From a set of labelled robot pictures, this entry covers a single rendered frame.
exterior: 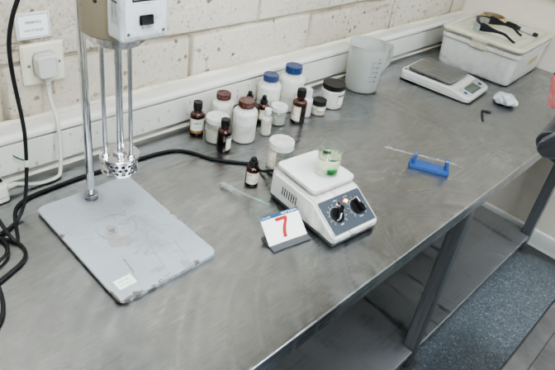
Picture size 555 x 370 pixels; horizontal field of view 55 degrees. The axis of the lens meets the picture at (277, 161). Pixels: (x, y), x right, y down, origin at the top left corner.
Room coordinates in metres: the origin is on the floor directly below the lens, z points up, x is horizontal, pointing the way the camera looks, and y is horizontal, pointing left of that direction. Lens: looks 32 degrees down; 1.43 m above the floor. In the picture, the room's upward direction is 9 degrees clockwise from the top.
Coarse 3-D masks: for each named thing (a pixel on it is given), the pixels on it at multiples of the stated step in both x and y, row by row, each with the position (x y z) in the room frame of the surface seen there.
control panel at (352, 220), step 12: (348, 192) 0.91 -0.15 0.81; (360, 192) 0.92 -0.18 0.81; (324, 204) 0.86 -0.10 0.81; (336, 204) 0.87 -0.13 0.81; (348, 204) 0.89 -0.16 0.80; (348, 216) 0.86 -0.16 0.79; (360, 216) 0.87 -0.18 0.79; (372, 216) 0.89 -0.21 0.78; (336, 228) 0.82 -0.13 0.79; (348, 228) 0.84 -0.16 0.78
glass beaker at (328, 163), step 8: (320, 144) 0.95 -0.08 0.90; (328, 144) 0.96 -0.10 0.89; (336, 144) 0.96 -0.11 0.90; (344, 144) 0.94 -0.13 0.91; (320, 152) 0.92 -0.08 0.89; (328, 152) 0.91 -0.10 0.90; (336, 152) 0.91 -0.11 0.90; (320, 160) 0.92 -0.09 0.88; (328, 160) 0.91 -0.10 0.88; (336, 160) 0.92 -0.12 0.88; (320, 168) 0.92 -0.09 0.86; (328, 168) 0.91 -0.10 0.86; (336, 168) 0.92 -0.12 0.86; (320, 176) 0.92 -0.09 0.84; (328, 176) 0.91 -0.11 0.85; (336, 176) 0.92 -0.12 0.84
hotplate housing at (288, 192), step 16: (288, 176) 0.93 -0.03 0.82; (272, 192) 0.94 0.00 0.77; (288, 192) 0.90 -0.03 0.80; (304, 192) 0.88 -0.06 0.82; (320, 192) 0.89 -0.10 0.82; (336, 192) 0.90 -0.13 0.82; (288, 208) 0.90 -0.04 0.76; (304, 208) 0.87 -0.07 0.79; (320, 224) 0.83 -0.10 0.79; (368, 224) 0.87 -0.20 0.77; (336, 240) 0.81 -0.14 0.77
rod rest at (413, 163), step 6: (414, 156) 1.17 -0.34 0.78; (414, 162) 1.16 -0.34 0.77; (420, 162) 1.18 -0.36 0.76; (426, 162) 1.18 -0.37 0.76; (420, 168) 1.16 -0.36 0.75; (426, 168) 1.15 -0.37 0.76; (432, 168) 1.16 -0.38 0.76; (438, 168) 1.16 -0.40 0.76; (444, 168) 1.15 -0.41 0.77; (444, 174) 1.15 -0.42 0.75
